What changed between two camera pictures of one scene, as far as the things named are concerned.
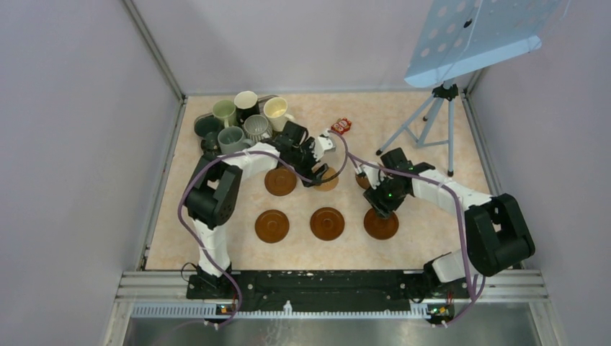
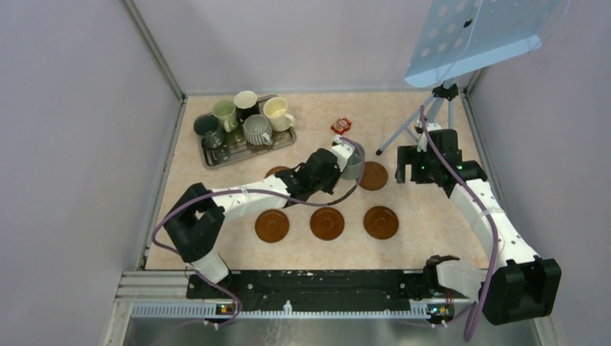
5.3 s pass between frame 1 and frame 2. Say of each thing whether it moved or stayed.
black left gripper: moved
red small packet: stayed
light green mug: stayed
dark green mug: stayed
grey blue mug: moved
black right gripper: moved
